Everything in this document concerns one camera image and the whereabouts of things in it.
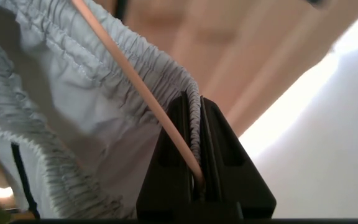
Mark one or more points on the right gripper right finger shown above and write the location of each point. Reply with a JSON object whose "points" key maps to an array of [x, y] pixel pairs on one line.
{"points": [[238, 189]]}

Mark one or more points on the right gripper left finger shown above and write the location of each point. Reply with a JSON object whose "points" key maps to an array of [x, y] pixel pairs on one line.
{"points": [[166, 186]]}

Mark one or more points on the pink clothes hanger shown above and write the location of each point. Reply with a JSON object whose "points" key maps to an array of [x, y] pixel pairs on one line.
{"points": [[141, 87]]}

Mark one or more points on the pale grey garment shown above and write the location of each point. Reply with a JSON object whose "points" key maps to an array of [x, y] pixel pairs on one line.
{"points": [[73, 93]]}

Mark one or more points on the beige curtain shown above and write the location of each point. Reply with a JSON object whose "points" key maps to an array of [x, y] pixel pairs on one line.
{"points": [[228, 46]]}

